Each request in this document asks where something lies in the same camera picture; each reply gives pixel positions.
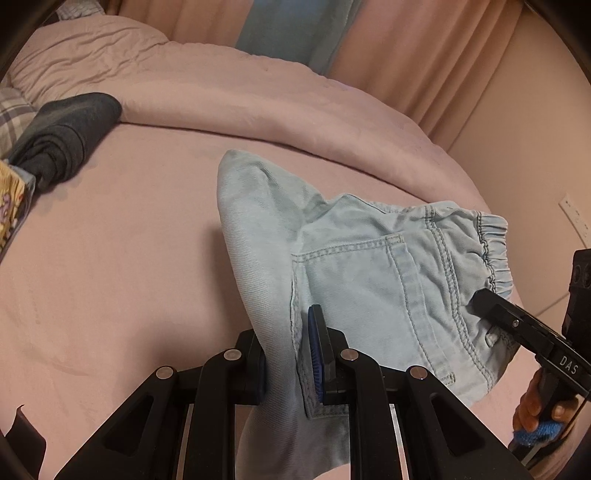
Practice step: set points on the blue curtain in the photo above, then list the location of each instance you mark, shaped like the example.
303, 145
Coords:
295, 32

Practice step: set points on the light blue strawberry pants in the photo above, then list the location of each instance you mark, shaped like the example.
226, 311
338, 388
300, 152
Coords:
360, 272

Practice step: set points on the white power strip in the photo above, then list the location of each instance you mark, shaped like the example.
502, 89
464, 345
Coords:
575, 217

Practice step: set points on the blue fuzzy trigger cover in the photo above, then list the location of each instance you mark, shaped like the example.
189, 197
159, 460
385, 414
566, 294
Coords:
540, 434

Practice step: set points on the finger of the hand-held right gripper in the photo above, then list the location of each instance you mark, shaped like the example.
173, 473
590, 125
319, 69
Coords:
503, 314

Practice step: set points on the pink duvet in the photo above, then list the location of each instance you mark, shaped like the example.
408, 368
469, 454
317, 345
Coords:
207, 78

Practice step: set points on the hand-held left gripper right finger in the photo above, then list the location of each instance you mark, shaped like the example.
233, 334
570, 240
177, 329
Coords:
316, 350

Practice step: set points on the pink bed sheet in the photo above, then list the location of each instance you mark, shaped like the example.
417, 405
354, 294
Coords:
129, 230

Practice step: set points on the black flap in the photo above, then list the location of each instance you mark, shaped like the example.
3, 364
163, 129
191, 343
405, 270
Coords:
23, 438

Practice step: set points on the dark grey garment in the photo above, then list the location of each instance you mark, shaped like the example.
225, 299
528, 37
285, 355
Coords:
64, 134

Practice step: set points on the yellow floral cloth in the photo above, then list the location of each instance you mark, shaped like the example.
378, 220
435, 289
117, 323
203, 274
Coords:
10, 207

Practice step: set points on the person's right hand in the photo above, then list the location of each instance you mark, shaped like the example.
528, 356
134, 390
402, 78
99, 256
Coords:
528, 408

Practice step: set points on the plaid pillow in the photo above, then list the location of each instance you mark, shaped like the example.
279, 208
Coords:
14, 115

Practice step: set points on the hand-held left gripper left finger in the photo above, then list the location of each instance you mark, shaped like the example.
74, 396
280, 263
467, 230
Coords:
253, 364

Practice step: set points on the pink curtain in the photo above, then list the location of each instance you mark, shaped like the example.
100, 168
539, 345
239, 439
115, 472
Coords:
415, 55

